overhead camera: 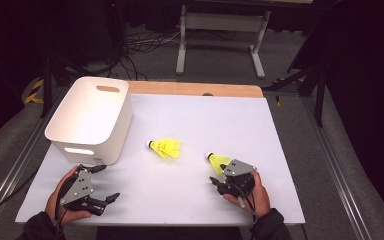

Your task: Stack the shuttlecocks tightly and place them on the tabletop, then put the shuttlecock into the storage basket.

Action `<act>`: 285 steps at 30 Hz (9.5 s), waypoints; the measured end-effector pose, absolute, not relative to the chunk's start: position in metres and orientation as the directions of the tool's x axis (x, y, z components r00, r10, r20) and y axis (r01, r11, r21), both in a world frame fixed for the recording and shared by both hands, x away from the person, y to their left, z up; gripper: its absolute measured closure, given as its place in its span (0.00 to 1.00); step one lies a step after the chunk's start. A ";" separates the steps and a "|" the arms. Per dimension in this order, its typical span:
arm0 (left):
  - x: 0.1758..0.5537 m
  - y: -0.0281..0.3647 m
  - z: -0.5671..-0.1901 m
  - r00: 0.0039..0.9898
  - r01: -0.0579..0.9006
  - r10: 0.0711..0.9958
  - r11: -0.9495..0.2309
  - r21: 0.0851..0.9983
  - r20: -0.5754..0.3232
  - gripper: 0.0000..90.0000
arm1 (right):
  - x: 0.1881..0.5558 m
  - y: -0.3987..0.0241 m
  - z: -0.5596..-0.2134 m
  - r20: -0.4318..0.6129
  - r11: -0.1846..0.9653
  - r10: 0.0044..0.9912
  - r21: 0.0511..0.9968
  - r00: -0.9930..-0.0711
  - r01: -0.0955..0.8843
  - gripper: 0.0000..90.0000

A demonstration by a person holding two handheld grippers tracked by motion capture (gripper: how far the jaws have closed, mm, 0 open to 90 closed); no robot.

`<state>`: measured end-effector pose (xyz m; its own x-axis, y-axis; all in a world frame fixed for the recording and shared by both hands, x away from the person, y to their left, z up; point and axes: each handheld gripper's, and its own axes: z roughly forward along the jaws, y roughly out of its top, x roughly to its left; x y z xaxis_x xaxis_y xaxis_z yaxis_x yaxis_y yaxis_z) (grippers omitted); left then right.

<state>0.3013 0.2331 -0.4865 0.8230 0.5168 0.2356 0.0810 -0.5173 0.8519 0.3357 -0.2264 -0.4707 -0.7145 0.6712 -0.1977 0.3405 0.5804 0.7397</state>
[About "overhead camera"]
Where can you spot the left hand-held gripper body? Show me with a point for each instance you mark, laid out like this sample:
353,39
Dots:
78,190

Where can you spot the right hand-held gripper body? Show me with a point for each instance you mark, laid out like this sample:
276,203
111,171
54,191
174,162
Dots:
238,180

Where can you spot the white plastic storage bin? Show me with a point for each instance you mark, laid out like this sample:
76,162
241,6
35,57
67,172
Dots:
90,113

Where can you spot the person's left hand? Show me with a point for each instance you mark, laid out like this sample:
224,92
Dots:
54,203

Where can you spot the person's right hand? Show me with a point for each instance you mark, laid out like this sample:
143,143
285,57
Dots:
261,198

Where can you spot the white table mat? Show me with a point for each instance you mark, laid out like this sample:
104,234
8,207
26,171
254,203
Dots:
193,120

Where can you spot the person's dark clothed lap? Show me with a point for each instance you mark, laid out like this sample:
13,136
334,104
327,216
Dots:
170,233

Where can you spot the yellow black floor tape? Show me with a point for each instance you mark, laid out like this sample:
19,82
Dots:
278,100
35,91

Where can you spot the black tripod stand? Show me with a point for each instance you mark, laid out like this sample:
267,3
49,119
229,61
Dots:
319,96
48,83

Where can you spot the black curtain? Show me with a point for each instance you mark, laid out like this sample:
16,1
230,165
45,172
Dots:
366,83

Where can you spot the metal floor rail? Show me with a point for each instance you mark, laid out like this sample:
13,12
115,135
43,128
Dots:
336,173
16,166

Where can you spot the grey metal table frame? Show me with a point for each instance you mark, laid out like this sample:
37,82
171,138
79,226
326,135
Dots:
223,22

